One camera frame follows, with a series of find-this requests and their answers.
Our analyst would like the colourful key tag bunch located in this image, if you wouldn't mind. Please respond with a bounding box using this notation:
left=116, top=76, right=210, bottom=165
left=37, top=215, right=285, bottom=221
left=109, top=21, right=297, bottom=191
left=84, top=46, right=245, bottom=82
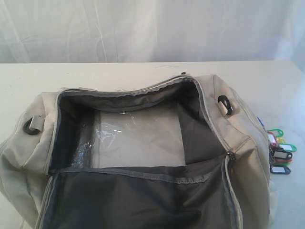
left=257, top=117, right=297, bottom=175

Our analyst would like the beige duffel bag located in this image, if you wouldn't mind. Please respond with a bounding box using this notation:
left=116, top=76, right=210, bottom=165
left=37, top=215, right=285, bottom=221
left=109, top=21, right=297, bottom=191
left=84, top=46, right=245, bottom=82
left=0, top=74, right=271, bottom=229

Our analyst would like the white backdrop curtain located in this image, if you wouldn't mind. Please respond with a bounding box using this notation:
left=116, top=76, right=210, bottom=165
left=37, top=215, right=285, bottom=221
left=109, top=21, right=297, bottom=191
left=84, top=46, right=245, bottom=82
left=0, top=0, right=305, bottom=63

